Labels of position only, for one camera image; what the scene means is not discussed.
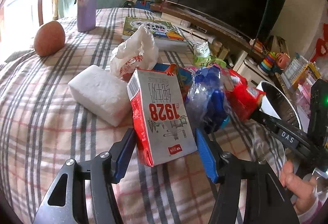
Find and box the white red milk carton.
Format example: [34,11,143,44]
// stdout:
[127,69,197,167]

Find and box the right hand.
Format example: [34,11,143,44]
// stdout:
[280,161,318,215]

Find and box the orange blue ovaltine bag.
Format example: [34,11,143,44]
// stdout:
[153,63,192,101]

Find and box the orange round fruit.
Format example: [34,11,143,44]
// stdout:
[33,20,66,57]

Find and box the purple thermos bottle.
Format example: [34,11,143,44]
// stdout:
[77,0,101,33]

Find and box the plaid checked tablecloth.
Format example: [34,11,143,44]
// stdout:
[1,8,217,223]

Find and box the red snack bag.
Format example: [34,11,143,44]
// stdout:
[223,69,266,121]

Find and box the white rimmed trash bin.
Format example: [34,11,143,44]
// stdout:
[256,80,302,130]

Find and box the rainbow stacking ring toy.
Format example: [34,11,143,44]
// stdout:
[257,52,276,76]

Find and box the clear pink storage box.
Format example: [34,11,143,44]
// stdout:
[282,55,321,117]

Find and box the green snack pouch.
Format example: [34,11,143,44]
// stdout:
[193,42,226,68]

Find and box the white tv cabinet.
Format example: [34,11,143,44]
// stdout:
[151,2,273,86]

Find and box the white plastic bag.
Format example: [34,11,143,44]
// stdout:
[109,24,159,78]

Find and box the white foam block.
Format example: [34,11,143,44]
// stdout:
[68,65,131,127]

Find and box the blue plastic bag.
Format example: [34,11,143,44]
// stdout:
[184,65,230,134]

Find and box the right red wall hanging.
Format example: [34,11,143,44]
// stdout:
[310,23,328,63]

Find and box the children's picture book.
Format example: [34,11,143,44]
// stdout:
[122,17,188,53]

